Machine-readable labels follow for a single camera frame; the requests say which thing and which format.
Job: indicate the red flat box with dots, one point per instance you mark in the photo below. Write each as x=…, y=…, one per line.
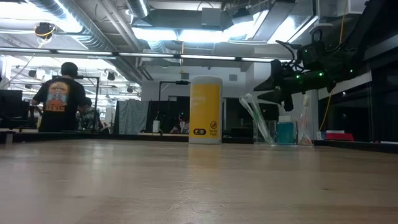
x=339, y=136

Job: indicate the black monitor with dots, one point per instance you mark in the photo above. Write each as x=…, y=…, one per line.
x=11, y=104

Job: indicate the grey cloth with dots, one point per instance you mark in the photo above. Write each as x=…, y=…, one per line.
x=132, y=116

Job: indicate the black LED light bar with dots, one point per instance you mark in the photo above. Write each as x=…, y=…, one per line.
x=202, y=57

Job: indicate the yellow disinfecting wipes canister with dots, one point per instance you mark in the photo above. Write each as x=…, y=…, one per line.
x=205, y=109

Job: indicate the clear acrylic organizer box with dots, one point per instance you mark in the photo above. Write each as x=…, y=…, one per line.
x=273, y=130

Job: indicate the small blue-capped bottle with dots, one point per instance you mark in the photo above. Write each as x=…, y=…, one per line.
x=281, y=133

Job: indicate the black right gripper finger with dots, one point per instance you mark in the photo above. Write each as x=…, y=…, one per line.
x=280, y=95
x=276, y=73

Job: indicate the blue white tube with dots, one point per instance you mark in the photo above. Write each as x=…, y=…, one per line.
x=289, y=133

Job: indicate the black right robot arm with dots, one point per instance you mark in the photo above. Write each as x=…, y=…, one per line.
x=345, y=65

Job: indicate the black ceiling camera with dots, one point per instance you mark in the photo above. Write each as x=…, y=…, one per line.
x=44, y=29

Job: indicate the black neighbouring rig frame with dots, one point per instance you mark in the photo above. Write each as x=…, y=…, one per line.
x=182, y=82
x=96, y=93

